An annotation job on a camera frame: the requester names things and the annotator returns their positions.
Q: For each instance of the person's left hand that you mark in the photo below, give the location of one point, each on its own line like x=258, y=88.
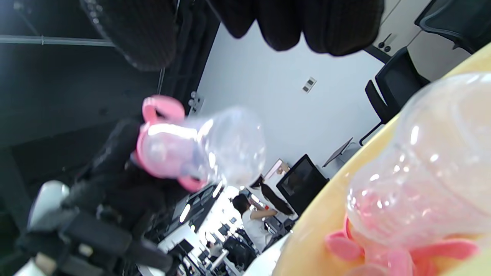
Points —
x=119, y=191

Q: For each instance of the person's right hand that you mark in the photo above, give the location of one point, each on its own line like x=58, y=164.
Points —
x=330, y=27

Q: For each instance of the clear plastic baby bottle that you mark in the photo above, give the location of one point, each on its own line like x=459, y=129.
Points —
x=429, y=172
x=199, y=149

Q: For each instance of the person's left forearm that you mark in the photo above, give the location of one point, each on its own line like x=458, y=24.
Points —
x=30, y=268

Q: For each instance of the white and black controller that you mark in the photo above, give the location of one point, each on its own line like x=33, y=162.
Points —
x=46, y=203

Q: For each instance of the black office chair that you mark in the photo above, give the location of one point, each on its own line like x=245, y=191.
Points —
x=395, y=88
x=456, y=21

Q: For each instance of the black monitor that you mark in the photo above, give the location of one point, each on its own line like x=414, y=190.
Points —
x=303, y=184

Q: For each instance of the yellow plastic basin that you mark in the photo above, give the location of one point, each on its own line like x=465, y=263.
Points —
x=322, y=230

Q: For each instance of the white wall switch plate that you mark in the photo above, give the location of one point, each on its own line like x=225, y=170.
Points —
x=309, y=84

